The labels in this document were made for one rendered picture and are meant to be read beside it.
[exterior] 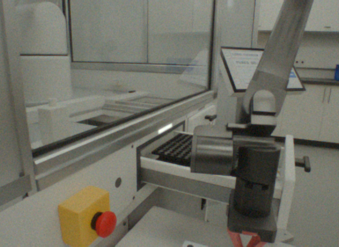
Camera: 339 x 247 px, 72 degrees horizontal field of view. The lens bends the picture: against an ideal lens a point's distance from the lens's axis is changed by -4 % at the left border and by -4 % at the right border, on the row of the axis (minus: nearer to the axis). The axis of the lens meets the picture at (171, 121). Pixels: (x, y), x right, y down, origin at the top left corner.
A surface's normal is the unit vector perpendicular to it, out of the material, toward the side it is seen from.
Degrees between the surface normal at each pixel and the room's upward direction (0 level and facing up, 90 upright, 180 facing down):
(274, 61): 43
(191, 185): 90
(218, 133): 49
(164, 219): 0
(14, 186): 90
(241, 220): 1
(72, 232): 90
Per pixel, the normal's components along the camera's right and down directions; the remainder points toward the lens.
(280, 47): -0.14, -0.47
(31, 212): 0.91, 0.13
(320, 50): -0.33, 0.24
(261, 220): 0.04, -0.97
